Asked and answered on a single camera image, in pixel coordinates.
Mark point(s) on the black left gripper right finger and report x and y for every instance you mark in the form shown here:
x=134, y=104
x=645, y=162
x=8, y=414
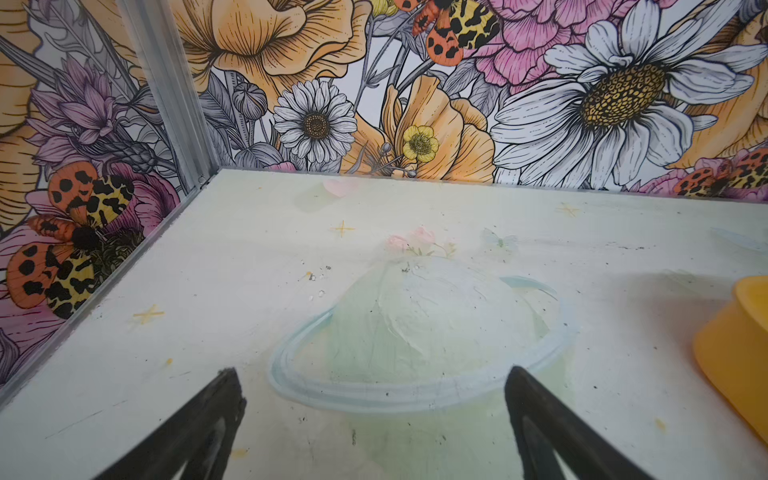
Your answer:
x=547, y=431

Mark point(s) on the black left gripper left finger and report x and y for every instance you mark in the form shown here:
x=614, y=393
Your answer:
x=195, y=442

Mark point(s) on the yellow plastic bin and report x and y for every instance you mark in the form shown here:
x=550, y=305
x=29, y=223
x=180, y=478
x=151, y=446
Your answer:
x=731, y=351

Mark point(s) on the aluminium corner post left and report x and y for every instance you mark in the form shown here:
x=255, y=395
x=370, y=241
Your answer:
x=159, y=48

